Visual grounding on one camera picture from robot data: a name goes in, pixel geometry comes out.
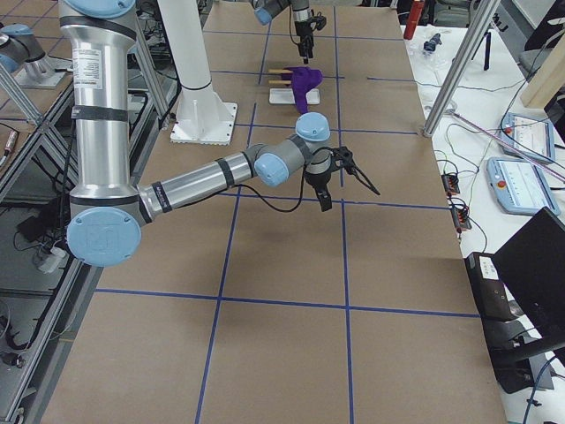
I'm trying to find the far teach pendant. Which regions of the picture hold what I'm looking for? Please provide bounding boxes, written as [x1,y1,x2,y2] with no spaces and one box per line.
[501,112,555,163]

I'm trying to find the near orange usb hub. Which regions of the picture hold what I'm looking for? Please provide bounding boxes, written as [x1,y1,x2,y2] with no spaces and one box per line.
[448,197,472,233]

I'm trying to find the orange usb hub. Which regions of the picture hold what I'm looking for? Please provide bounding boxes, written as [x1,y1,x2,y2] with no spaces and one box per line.
[448,197,472,233]
[441,173,460,197]

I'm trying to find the far orange usb hub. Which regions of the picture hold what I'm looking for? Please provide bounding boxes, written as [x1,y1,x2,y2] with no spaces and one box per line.
[441,173,460,197]

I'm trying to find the metal reacher grabber tool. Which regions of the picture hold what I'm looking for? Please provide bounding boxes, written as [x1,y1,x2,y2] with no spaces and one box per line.
[437,109,564,183]

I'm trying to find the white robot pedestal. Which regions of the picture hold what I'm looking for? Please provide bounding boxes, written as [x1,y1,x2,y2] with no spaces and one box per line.
[158,0,237,145]

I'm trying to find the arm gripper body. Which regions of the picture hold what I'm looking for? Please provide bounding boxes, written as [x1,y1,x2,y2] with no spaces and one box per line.
[294,19,314,49]

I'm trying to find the near teach pendant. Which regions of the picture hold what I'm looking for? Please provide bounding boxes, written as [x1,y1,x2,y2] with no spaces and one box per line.
[486,157,561,216]

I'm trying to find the black laptop screen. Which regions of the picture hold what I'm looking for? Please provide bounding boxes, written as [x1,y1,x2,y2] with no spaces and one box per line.
[492,208,564,336]

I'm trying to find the red bottle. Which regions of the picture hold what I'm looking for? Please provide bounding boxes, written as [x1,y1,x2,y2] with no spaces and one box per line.
[403,0,426,41]

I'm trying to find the teach pendant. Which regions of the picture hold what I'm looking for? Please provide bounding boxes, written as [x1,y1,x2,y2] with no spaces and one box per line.
[501,112,555,163]
[486,157,561,216]

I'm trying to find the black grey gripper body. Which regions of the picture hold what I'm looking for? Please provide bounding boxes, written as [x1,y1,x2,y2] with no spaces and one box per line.
[305,170,331,193]

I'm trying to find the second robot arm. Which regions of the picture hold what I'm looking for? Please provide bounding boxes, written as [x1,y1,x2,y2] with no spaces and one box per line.
[249,0,315,59]

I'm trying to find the black computer box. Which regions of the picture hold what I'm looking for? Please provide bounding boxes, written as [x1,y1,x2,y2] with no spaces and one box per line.
[464,252,564,394]

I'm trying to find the purple microfiber towel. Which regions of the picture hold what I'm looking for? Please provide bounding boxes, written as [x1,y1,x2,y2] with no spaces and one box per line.
[282,66,323,114]

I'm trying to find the white rack base tray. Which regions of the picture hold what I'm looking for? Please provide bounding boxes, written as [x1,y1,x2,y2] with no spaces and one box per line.
[268,87,320,105]

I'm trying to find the aluminium frame post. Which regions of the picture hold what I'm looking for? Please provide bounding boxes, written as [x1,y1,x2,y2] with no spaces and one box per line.
[422,0,501,138]

